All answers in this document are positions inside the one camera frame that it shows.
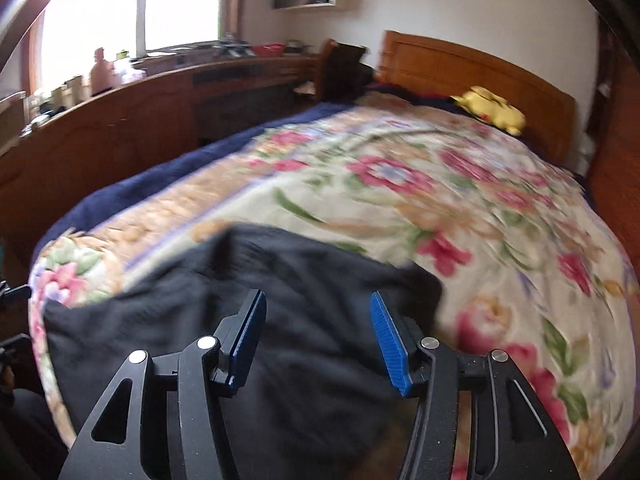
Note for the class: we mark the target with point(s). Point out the red basket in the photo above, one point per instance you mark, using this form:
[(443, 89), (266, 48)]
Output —
[(267, 50)]

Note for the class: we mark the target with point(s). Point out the yellow plush toy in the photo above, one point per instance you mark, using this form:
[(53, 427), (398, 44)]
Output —
[(492, 107)]

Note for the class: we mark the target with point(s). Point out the wooden louvered wardrobe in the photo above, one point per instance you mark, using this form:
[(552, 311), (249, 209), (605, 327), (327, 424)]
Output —
[(615, 135)]

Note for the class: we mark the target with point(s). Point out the dark wooden chair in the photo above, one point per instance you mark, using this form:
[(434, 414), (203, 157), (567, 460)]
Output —
[(342, 67)]

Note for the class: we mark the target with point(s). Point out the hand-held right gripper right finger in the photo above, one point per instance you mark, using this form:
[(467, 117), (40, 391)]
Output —
[(390, 345)]

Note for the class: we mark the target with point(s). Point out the dark green object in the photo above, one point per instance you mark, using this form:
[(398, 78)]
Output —
[(234, 48)]

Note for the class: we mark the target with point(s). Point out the floral blanket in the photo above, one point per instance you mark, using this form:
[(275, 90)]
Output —
[(400, 185)]

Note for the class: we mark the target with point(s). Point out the dark blue bedsheet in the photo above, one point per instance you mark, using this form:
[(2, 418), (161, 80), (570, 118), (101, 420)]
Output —
[(150, 175)]

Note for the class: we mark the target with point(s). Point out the dark pillow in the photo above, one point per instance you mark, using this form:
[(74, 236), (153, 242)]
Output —
[(405, 96)]

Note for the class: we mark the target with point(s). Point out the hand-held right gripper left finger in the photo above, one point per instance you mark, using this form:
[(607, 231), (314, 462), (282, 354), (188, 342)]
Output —
[(247, 340)]

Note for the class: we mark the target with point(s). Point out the clear bottle with green cap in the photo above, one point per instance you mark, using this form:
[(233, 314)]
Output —
[(125, 67)]

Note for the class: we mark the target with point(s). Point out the long wooden cabinet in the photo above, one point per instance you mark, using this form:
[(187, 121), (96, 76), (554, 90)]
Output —
[(125, 130)]

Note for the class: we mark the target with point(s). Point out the wooden headboard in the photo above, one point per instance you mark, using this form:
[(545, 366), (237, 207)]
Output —
[(475, 75)]

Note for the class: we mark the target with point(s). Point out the pink bottle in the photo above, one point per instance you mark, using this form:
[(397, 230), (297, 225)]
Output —
[(104, 75)]

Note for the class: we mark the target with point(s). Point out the dark navy jacket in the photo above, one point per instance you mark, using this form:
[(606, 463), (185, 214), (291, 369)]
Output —
[(300, 285)]

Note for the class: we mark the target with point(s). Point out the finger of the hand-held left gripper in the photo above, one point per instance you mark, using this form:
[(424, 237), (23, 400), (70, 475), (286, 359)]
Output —
[(14, 346), (12, 292)]

